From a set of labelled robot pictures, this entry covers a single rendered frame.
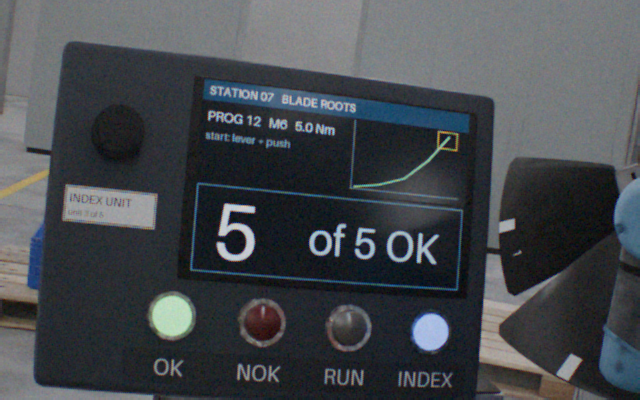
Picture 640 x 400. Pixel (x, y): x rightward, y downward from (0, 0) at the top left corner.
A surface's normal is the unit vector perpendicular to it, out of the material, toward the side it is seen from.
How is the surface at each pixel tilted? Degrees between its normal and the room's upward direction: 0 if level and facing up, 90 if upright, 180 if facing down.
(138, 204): 75
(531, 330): 52
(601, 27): 90
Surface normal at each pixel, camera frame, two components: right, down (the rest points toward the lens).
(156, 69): 0.29, -0.08
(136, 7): 0.00, 0.14
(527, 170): -0.82, -0.32
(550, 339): -0.36, -0.59
